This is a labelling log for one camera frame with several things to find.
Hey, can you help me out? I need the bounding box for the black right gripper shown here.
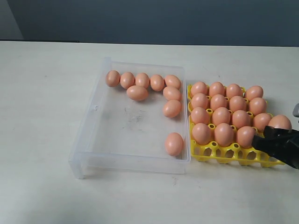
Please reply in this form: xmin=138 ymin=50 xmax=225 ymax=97
xmin=251 ymin=126 xmax=299 ymax=169

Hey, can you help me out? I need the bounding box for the brown egg third row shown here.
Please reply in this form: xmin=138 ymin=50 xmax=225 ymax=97
xmin=163 ymin=86 xmax=182 ymax=101
xmin=268 ymin=115 xmax=292 ymax=130
xmin=191 ymin=93 xmax=209 ymax=109

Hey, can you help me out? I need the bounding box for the brown egg front row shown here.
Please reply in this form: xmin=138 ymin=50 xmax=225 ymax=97
xmin=164 ymin=133 xmax=184 ymax=156
xmin=253 ymin=113 xmax=272 ymax=133
xmin=192 ymin=123 xmax=212 ymax=145
xmin=232 ymin=110 xmax=251 ymax=129

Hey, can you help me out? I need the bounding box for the brown egg fourth row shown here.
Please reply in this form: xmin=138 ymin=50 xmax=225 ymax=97
xmin=210 ymin=94 xmax=227 ymax=111
xmin=163 ymin=99 xmax=181 ymax=118
xmin=229 ymin=96 xmax=246 ymax=112
xmin=236 ymin=126 xmax=256 ymax=148

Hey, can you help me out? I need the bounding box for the yellow plastic egg tray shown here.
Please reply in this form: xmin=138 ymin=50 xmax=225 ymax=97
xmin=187 ymin=84 xmax=286 ymax=168

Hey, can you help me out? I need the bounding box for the brown egg fifth row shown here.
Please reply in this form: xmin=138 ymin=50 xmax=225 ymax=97
xmin=249 ymin=98 xmax=267 ymax=116
xmin=191 ymin=107 xmax=209 ymax=125
xmin=212 ymin=107 xmax=231 ymax=126
xmin=214 ymin=123 xmax=234 ymax=147

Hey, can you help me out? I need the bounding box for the clear plastic egg box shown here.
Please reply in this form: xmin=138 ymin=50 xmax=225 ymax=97
xmin=69 ymin=57 xmax=191 ymax=179

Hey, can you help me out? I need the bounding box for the brown egg top row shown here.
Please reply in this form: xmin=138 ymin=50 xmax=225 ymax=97
xmin=150 ymin=74 xmax=165 ymax=91
xmin=164 ymin=75 xmax=181 ymax=90
xmin=106 ymin=70 xmax=121 ymax=87
xmin=135 ymin=72 xmax=150 ymax=89
xmin=120 ymin=72 xmax=135 ymax=89

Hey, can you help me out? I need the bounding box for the brown egg second row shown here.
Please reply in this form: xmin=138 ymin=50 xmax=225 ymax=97
xmin=127 ymin=85 xmax=148 ymax=101

